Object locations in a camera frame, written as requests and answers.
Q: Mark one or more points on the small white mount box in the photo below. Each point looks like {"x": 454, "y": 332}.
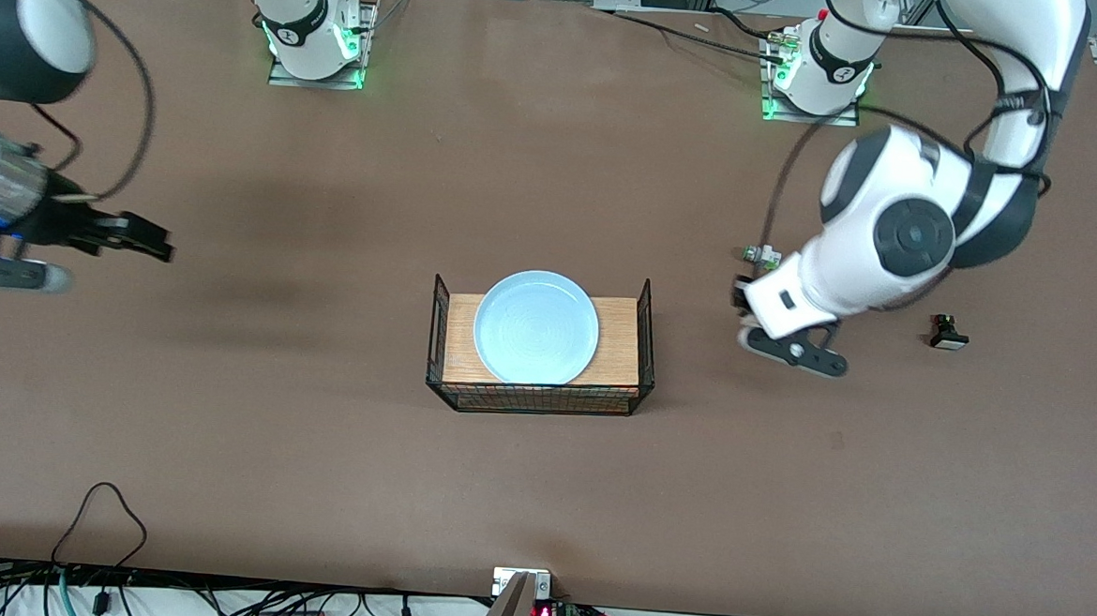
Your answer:
{"x": 501, "y": 578}

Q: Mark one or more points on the light blue round plate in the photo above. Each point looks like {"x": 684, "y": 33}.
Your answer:
{"x": 536, "y": 328}

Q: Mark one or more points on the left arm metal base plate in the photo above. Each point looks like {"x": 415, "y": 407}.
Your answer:
{"x": 849, "y": 119}

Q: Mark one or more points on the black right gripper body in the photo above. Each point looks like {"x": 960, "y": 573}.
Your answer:
{"x": 57, "y": 222}

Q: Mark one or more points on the red LED display board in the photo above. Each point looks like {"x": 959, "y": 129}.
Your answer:
{"x": 546, "y": 614}

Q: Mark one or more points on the black square push button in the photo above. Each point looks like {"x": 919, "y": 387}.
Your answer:
{"x": 949, "y": 336}

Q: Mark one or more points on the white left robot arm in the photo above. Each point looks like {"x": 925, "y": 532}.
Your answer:
{"x": 909, "y": 233}

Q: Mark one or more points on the wooden board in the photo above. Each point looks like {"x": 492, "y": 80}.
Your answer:
{"x": 617, "y": 344}

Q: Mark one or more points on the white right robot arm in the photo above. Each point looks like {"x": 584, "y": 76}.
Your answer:
{"x": 301, "y": 13}

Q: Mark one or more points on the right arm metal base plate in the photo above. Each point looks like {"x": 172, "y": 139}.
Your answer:
{"x": 359, "y": 77}

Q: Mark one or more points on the green push button switch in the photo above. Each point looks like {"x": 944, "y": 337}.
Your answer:
{"x": 763, "y": 256}

